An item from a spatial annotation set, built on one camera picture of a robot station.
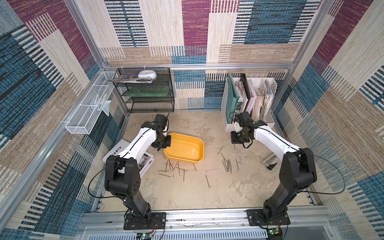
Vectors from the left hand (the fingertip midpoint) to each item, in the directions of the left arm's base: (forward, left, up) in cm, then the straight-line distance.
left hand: (166, 144), depth 89 cm
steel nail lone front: (-19, -24, -11) cm, 32 cm away
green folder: (+17, -39, +19) cm, 46 cm away
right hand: (+3, -40, 0) cm, 40 cm away
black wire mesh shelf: (+40, +17, +10) cm, 44 cm away
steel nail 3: (-11, -27, -12) cm, 32 cm away
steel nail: (+2, -34, -11) cm, 35 cm away
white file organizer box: (+23, -55, +16) cm, 62 cm away
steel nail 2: (-14, +1, -11) cm, 18 cm away
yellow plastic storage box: (+4, -11, -9) cm, 15 cm away
